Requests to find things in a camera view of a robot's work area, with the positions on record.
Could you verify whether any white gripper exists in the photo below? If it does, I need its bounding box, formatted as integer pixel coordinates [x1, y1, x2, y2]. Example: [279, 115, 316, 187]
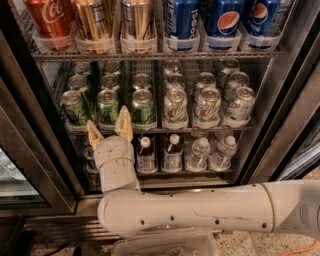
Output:
[86, 105, 134, 169]

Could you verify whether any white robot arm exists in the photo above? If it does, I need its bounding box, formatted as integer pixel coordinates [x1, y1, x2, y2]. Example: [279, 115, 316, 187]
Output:
[86, 107, 320, 240]

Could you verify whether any silver can bottom front left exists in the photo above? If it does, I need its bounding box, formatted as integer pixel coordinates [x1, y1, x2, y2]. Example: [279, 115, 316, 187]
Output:
[83, 147, 99, 175]

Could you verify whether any green can second-row left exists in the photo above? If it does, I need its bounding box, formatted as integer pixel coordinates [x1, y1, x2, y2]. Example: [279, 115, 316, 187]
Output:
[67, 74, 96, 111]

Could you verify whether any green can second-row right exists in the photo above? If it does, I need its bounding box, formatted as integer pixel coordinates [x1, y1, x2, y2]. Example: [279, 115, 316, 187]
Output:
[132, 73, 152, 90]

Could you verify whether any white diet can front left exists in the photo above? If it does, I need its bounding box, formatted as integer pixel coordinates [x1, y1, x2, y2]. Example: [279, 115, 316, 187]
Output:
[164, 87, 187, 123]

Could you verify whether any white diet can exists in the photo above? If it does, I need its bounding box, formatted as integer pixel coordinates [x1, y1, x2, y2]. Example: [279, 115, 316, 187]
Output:
[195, 87, 221, 122]
[164, 87, 187, 123]
[213, 58, 240, 89]
[163, 60, 182, 77]
[225, 87, 255, 121]

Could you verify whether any white diet can second-row left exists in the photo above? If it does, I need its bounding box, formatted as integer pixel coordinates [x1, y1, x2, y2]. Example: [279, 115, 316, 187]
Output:
[165, 73, 185, 90]

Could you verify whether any white diet can second-row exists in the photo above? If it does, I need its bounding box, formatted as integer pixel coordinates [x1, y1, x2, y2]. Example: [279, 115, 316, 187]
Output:
[165, 73, 185, 90]
[223, 71, 249, 102]
[192, 72, 216, 101]

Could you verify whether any fridge glass door left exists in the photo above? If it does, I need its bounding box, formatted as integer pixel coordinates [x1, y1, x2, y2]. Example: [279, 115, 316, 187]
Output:
[0, 32, 83, 216]

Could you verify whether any fridge glass door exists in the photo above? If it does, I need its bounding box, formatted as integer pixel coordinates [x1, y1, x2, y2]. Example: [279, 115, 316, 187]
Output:
[0, 32, 83, 216]
[249, 63, 320, 183]

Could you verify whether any white diet can back left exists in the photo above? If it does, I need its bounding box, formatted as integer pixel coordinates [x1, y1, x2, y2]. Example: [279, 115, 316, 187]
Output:
[163, 60, 182, 77]

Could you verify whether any white diet can front middle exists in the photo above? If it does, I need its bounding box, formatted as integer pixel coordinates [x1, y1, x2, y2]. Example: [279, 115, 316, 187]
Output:
[195, 87, 221, 122]

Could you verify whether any white diet can second-row middle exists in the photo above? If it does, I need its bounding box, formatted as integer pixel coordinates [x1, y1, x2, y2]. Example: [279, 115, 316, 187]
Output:
[192, 72, 216, 101]

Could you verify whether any gold can left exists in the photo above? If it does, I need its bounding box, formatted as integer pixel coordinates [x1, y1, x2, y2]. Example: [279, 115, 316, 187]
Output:
[73, 0, 113, 54]

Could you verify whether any gold can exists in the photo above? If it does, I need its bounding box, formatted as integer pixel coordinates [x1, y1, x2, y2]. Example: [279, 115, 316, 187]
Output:
[73, 0, 113, 54]
[120, 0, 156, 53]

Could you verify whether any gold can right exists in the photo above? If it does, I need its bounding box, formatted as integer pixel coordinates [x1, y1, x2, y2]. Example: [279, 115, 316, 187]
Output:
[120, 0, 156, 53]

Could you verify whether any stainless steel fridge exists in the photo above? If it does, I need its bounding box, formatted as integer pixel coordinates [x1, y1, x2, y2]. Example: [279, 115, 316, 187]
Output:
[0, 0, 320, 238]

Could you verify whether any red Coca-Cola can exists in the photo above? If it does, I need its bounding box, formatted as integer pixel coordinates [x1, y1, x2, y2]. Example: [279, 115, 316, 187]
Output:
[23, 0, 72, 51]

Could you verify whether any white diet can front right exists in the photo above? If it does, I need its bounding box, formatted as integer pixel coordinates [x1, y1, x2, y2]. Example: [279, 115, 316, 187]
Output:
[225, 87, 255, 121]

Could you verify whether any white diet can back right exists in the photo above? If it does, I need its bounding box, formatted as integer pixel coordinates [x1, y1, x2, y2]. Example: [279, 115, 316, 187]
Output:
[213, 58, 240, 89]

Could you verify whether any white diet can second-row right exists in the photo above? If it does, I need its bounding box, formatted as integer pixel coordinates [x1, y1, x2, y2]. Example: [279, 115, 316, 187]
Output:
[223, 71, 249, 102]

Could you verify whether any blue Pepsi can left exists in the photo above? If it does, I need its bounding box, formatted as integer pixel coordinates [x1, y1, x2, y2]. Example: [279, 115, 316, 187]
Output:
[164, 0, 200, 51]

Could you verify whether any blue pepsi can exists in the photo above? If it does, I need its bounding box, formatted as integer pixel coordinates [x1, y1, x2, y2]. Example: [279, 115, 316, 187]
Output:
[244, 0, 281, 50]
[205, 0, 245, 51]
[164, 0, 200, 51]

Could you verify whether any blue Pepsi can middle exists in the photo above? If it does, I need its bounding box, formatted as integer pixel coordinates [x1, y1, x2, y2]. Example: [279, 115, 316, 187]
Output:
[205, 0, 245, 51]

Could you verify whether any fridge glass door right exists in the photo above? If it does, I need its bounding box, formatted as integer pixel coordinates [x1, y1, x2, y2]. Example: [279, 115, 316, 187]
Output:
[249, 63, 320, 183]

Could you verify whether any blue Pepsi can right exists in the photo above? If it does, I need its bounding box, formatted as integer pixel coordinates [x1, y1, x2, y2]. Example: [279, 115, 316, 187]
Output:
[244, 0, 281, 50]

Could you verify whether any brown tea bottle left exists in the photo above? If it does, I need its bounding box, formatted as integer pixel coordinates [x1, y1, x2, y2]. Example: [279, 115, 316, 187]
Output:
[137, 137, 156, 173]

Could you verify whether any brown tea bottle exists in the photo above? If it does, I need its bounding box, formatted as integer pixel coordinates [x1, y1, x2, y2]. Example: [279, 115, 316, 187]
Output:
[137, 137, 156, 173]
[163, 134, 183, 173]

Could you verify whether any brown tea bottle right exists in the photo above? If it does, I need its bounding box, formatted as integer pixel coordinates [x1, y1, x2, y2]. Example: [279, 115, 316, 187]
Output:
[163, 134, 183, 173]

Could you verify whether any clear water bottle left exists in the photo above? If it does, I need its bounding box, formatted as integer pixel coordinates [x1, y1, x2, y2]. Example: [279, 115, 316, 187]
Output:
[185, 137, 211, 172]

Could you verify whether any clear water bottle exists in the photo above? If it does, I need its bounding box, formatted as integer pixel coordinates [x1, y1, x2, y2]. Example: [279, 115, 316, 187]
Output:
[209, 136, 237, 172]
[185, 137, 211, 172]

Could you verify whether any clear water bottle right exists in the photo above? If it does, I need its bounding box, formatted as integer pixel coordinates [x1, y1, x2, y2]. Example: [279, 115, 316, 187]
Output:
[209, 136, 237, 172]

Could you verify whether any clear plastic bin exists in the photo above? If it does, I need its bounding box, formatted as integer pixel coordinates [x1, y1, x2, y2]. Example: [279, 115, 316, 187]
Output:
[111, 230, 219, 256]

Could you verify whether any middle wire shelf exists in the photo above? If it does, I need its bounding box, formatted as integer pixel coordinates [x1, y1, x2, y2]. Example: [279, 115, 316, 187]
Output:
[67, 126, 251, 136]

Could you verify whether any wire shelf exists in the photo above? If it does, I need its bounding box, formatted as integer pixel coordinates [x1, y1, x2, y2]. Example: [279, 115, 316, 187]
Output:
[32, 51, 283, 62]
[67, 126, 251, 136]

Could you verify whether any top wire shelf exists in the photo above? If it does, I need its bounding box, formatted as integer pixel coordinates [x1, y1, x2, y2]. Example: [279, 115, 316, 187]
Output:
[32, 51, 283, 62]

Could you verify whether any orange cable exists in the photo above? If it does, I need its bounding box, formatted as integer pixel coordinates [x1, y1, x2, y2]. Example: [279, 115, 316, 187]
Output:
[279, 239, 320, 256]

